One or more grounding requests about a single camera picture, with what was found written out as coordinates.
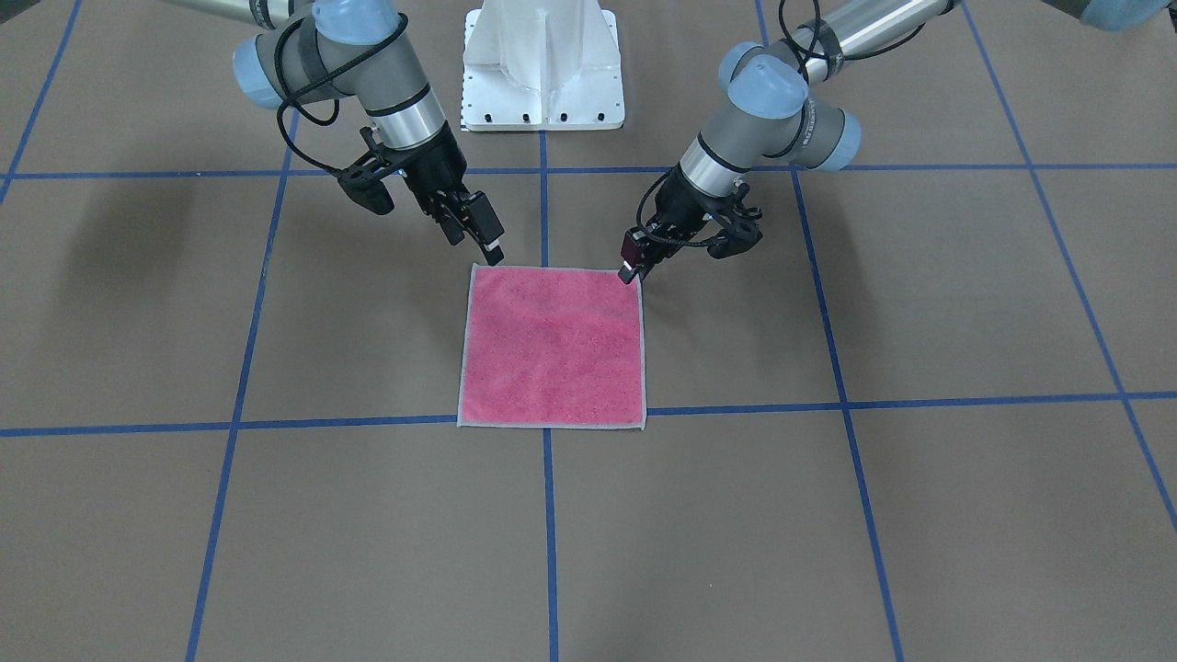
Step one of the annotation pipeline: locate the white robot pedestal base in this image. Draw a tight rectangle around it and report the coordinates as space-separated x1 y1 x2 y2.
460 1 626 131

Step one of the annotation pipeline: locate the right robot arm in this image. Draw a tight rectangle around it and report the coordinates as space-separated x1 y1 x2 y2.
188 1 504 267

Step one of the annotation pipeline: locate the pink towel with grey edging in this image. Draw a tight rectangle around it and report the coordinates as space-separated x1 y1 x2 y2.
455 265 647 430

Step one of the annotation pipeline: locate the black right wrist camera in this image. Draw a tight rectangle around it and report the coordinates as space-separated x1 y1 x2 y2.
335 126 412 216

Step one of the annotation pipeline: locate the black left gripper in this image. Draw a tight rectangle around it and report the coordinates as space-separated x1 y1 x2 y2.
618 165 736 284

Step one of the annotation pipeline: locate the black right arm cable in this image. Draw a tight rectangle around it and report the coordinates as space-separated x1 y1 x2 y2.
274 9 410 180

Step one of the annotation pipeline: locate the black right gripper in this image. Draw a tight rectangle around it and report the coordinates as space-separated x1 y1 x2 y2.
401 124 504 267

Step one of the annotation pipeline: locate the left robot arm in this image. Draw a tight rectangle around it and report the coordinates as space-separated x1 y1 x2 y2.
618 1 957 284

